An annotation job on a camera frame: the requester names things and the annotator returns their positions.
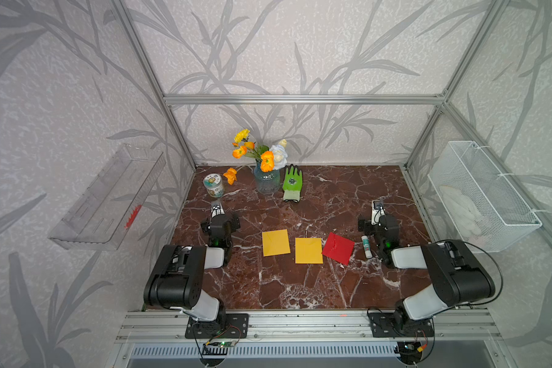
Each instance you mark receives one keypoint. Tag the orange yellow artificial flowers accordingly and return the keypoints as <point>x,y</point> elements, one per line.
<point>274,157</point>

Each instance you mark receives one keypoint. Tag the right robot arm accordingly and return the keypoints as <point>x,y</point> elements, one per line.
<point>456,275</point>

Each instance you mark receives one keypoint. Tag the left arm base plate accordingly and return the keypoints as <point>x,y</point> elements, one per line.
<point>230,325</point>

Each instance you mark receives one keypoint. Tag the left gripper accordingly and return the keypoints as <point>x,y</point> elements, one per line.
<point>232,224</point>

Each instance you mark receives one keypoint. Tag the red envelope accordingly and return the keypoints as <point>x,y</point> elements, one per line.
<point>338,249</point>

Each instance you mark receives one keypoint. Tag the small printed tin can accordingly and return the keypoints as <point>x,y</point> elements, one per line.
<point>213,183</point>

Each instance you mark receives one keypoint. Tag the white cloth in basket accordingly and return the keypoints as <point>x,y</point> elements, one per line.
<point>464,212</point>

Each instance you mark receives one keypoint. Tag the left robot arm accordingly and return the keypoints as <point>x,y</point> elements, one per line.
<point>177,277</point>

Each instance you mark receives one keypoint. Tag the clear plastic wall tray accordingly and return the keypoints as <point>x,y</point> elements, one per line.
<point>103,215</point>

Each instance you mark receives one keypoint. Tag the blue glass vase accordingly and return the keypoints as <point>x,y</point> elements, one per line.
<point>267,183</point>

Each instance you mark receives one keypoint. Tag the white wire mesh basket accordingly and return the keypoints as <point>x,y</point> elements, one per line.
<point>507,217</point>

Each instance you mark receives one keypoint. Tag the aluminium front rail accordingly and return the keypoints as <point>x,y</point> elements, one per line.
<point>311,325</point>

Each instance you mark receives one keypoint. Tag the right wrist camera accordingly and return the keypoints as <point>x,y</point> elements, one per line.
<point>378,211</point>

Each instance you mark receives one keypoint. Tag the white green glue stick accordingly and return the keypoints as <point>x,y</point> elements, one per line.
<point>366,247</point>

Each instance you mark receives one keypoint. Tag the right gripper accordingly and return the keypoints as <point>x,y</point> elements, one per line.
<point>366,224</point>

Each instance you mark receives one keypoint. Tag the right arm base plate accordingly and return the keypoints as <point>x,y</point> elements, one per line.
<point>396,324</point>

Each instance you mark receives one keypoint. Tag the green work glove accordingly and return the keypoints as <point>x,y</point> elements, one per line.
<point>292,184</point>

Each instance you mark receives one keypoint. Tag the yellow envelope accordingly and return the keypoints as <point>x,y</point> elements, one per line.
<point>308,251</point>
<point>275,243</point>

